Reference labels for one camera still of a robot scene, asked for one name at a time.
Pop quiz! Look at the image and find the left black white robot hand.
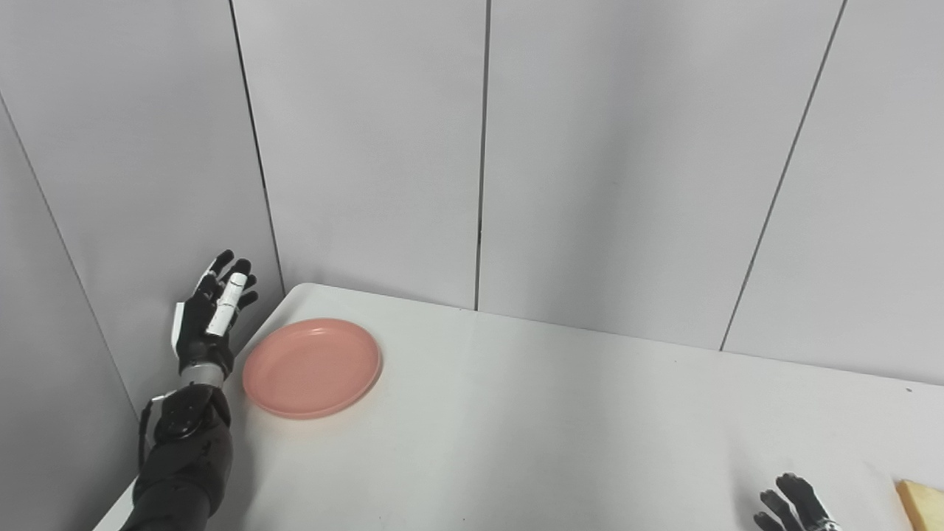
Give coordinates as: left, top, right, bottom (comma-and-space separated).
171, 250, 260, 378

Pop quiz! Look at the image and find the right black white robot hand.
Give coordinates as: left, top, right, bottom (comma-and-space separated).
753, 473, 842, 531

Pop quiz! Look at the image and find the pink round plate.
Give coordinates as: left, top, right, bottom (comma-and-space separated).
242, 318, 384, 421

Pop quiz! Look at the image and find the slice of white bread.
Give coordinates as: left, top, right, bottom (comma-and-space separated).
895, 479, 944, 531

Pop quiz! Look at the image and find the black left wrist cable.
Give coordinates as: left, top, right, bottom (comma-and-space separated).
138, 392, 175, 470

